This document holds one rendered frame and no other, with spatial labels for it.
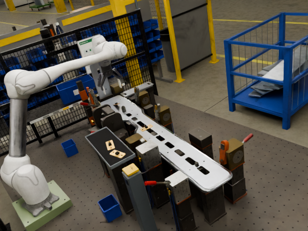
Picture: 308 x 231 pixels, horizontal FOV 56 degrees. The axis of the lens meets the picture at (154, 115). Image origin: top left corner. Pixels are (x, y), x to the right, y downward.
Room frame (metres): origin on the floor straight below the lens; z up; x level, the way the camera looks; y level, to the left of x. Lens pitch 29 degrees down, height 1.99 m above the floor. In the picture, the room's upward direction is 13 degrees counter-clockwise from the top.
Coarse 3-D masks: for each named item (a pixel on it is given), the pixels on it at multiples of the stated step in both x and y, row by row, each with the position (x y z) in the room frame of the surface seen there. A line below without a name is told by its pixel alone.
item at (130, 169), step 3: (129, 165) 1.09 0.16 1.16; (132, 165) 1.08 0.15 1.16; (135, 165) 1.08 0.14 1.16; (123, 168) 1.07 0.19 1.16; (126, 168) 1.07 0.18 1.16; (129, 168) 1.07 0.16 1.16; (132, 168) 1.06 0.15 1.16; (135, 168) 1.06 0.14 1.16; (123, 171) 1.06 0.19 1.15; (126, 171) 1.05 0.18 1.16; (129, 171) 1.04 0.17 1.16; (132, 171) 1.04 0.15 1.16; (135, 171) 1.04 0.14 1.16; (126, 174) 1.03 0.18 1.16; (129, 174) 1.03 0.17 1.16; (132, 174) 1.03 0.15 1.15
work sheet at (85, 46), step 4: (92, 36) 2.62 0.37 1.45; (80, 40) 2.57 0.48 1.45; (84, 40) 2.58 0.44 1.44; (88, 40) 2.60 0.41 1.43; (80, 44) 2.56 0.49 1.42; (84, 44) 2.58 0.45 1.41; (88, 44) 2.59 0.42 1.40; (80, 48) 2.56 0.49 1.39; (84, 48) 2.58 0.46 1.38; (88, 48) 2.59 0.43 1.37; (92, 48) 2.60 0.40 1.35; (80, 52) 2.56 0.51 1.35; (84, 52) 2.57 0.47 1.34; (88, 52) 2.59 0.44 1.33; (92, 52) 2.60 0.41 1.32; (84, 56) 2.57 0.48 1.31; (88, 68) 2.57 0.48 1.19; (88, 72) 2.56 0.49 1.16
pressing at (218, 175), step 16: (128, 112) 1.92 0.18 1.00; (160, 128) 1.60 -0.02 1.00; (160, 144) 1.42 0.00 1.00; (176, 144) 1.39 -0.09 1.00; (176, 160) 1.24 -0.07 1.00; (208, 160) 1.19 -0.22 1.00; (192, 176) 1.09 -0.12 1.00; (208, 176) 1.07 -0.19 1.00; (224, 176) 1.04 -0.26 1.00; (208, 192) 0.98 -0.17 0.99
